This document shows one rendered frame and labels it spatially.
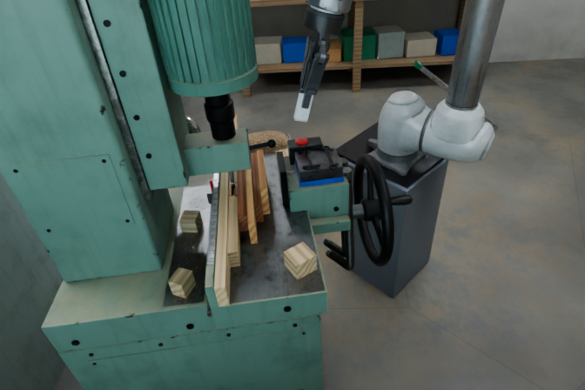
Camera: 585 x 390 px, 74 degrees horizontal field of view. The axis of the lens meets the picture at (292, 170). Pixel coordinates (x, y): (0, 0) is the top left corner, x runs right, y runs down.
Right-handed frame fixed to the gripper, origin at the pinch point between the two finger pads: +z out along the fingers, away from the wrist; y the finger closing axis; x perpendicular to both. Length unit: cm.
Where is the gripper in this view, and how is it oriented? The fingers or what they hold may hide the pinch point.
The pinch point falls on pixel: (303, 105)
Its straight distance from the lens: 87.0
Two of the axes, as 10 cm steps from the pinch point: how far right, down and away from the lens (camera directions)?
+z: -2.0, 8.3, 5.2
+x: 9.7, 1.0, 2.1
